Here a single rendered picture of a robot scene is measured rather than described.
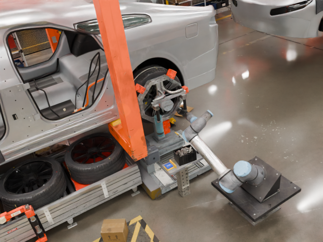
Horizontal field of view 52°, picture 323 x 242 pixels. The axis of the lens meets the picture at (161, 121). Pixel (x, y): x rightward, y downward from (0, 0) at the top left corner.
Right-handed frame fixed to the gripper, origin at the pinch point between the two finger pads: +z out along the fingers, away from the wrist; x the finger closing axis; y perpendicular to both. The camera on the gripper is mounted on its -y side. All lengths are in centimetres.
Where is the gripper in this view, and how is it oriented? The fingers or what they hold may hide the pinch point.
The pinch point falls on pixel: (176, 108)
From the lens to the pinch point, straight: 399.0
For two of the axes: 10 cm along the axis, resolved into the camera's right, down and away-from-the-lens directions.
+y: 7.0, 3.3, 6.4
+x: 5.2, -8.5, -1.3
